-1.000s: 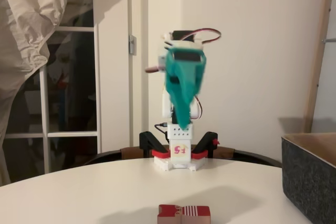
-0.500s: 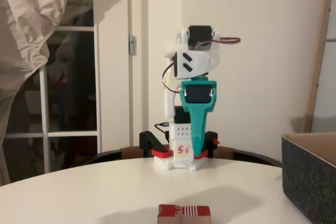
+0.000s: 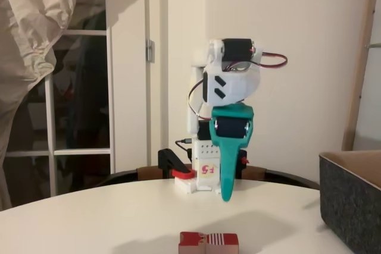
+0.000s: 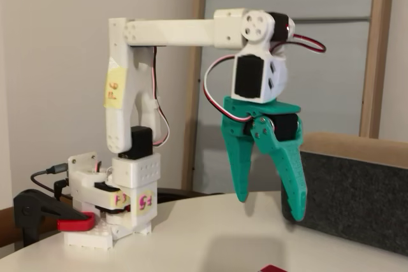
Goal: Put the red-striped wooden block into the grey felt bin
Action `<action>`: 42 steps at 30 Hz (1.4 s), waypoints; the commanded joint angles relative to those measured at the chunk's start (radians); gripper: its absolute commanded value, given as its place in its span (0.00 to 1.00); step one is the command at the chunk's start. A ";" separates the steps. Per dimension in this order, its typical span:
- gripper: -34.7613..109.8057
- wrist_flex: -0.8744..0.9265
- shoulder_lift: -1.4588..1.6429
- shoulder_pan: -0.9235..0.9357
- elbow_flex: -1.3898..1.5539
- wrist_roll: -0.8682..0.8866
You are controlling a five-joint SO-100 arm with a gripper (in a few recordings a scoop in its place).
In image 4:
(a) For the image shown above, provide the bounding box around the gripper servo wire loop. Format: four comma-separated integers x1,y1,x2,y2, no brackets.
203,55,256,124

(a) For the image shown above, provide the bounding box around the black cable with grey plug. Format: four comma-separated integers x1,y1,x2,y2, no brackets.
31,163,71,199

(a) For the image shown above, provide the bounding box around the yellow label marked F6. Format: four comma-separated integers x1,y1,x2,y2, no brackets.
102,66,128,110

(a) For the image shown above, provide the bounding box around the yellow label marked F5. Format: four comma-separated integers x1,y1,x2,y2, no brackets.
135,190,157,218

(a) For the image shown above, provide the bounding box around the wooden framed frosted panel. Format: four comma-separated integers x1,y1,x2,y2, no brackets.
181,0,396,192

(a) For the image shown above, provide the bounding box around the wrist servo wire loop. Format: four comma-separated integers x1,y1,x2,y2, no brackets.
286,25,327,54

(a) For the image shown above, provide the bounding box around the dark grey felt basket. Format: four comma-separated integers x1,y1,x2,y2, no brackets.
280,131,408,257

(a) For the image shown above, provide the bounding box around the black power cable plug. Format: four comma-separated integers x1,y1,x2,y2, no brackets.
54,180,67,200

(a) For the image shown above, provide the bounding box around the dark red block corner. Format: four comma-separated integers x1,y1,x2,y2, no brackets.
259,264,289,272

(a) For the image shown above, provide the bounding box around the yellow label marked F3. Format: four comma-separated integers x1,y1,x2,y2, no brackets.
110,192,130,211

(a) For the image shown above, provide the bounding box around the black clamp with red pad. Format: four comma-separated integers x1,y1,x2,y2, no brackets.
13,189,96,249

